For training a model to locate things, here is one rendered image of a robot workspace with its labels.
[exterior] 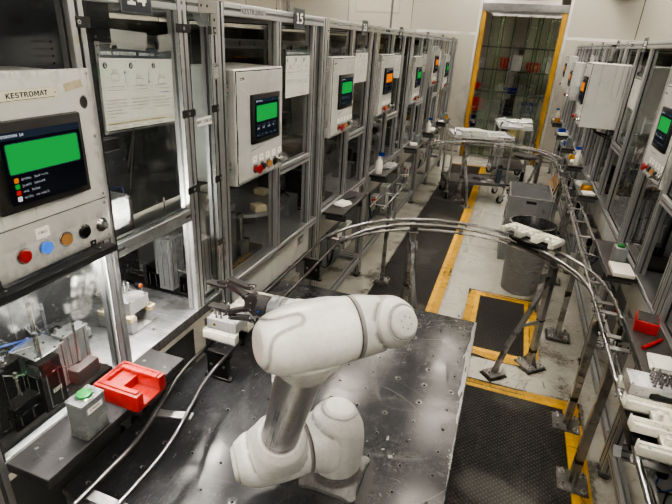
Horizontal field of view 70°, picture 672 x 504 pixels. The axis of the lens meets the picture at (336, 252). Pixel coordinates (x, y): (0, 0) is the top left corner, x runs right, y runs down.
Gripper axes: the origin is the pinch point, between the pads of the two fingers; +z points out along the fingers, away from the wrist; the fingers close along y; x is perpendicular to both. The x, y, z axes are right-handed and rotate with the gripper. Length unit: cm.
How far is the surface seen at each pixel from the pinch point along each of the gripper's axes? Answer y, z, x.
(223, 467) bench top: -44, -17, 27
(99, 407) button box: -13.9, 8.1, 45.5
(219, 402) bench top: -44.4, -0.2, 1.9
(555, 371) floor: -112, -140, -176
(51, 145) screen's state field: 54, 18, 37
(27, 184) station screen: 47, 18, 45
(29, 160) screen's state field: 52, 18, 43
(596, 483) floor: -112, -155, -87
